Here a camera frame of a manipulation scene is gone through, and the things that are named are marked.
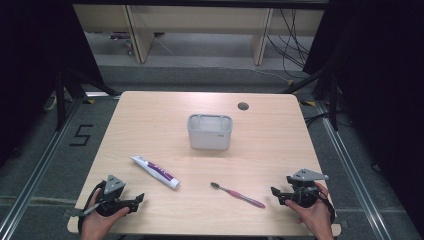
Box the black floor cable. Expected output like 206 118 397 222
304 111 351 129

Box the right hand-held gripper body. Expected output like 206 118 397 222
285 168 330 209

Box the pink toothbrush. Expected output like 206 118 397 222
210 181 267 210

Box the grey plastic holder box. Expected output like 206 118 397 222
186 113 234 151

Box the light wooden desk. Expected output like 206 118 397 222
72 3 325 66

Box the white purple toothpaste tube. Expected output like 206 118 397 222
130 155 181 191

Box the black metal stand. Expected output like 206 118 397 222
282 64 342 132
54 66 119 132

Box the black curtain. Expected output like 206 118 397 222
0 0 106 168
301 0 424 231

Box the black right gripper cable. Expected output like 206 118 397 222
313 186 336 225

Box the bundle of black hanging cables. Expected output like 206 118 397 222
266 8 314 79

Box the person's left hand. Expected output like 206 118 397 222
79 188 131 240

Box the aluminium floor rail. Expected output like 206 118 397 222
0 98 83 240
314 99 393 240

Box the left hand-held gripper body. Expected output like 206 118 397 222
89 174 132 218

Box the person's right hand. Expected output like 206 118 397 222
284 182 335 240

